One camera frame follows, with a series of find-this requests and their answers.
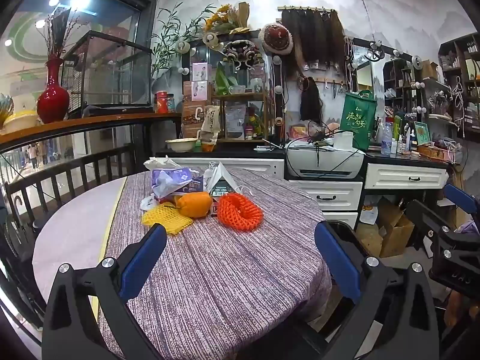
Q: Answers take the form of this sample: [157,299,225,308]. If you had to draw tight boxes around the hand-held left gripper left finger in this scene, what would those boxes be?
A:
[42,223,167,360]

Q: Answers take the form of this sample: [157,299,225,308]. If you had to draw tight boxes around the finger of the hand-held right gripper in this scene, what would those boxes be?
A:
[442,183,480,219]
[406,199,452,250]

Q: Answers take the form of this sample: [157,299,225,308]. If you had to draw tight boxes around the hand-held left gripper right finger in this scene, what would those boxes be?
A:
[314,220,439,360]

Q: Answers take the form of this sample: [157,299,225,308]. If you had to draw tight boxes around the yellow foam fruit net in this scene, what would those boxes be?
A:
[141,202,195,236]

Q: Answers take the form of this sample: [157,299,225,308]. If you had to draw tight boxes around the curved orange fruit peel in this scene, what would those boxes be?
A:
[175,191,214,218]

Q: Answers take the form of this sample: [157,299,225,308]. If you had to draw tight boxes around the purple tissue packet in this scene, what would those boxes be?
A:
[151,168,203,199]

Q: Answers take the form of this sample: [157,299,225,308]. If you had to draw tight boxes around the orange foam fruit net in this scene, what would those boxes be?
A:
[217,192,264,231]

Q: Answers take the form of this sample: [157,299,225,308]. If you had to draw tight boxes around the green white drink carton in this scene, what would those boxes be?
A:
[202,161,241,197]

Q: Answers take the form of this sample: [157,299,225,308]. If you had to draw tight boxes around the person's right hand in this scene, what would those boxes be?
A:
[444,290,480,331]

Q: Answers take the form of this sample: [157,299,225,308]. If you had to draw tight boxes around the open cardboard box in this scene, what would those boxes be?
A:
[377,197,415,259]

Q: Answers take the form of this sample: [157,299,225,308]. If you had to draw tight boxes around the small wooden box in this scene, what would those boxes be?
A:
[417,144,451,163]

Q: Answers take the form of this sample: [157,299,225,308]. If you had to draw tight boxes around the green framed picture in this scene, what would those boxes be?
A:
[413,121,431,146]

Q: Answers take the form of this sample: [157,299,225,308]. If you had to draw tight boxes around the striped purple tablecloth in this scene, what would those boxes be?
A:
[98,167,332,360]

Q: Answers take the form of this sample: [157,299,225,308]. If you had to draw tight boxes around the clear water bottle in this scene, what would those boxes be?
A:
[381,122,392,155]

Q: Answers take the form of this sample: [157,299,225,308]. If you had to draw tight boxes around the crumpled white tissue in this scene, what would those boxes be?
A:
[143,156,181,171]

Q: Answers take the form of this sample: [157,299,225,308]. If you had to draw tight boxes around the white printer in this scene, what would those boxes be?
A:
[286,142,365,179]

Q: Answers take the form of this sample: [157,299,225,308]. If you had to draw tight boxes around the green tote bag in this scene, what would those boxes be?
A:
[339,90,377,151]

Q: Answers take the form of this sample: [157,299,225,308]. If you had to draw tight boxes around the black wooden railing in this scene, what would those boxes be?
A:
[0,144,137,233]

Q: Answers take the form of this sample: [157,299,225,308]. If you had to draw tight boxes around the cream bowl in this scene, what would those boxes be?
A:
[166,139,199,153]

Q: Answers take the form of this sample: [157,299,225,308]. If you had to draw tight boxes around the brown cardboard box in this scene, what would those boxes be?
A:
[182,99,207,139]

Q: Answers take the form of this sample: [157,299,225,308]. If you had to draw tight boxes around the kraft paper snack bag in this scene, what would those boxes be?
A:
[199,106,220,146]

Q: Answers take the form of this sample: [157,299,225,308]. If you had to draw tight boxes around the wooden counter ledge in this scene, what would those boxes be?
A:
[0,112,182,154]

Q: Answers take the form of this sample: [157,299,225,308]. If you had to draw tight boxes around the black hair bundle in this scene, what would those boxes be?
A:
[299,77,324,122]

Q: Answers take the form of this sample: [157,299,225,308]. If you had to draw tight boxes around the red vase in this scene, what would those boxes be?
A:
[36,57,71,124]

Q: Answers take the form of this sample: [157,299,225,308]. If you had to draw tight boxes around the yellow plastic basin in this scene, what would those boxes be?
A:
[4,110,40,134]

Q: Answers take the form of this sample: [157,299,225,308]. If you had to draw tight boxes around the wooden shelf rack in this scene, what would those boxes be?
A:
[211,92,269,142]

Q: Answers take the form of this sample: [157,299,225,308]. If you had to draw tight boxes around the green leafy branch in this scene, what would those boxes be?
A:
[150,2,205,79]

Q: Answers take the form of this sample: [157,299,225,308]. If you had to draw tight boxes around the hanging dark wigs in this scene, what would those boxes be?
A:
[280,7,346,70]

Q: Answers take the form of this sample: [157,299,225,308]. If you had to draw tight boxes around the embroidered red hat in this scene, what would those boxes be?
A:
[259,23,294,55]

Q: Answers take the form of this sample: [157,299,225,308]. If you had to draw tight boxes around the dried branches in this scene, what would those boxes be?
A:
[37,5,81,61]

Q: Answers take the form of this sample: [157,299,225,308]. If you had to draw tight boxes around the yellow flower bouquet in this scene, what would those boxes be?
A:
[202,4,250,34]

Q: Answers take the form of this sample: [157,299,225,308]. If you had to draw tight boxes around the dark wall shelf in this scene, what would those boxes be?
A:
[438,32,480,141]

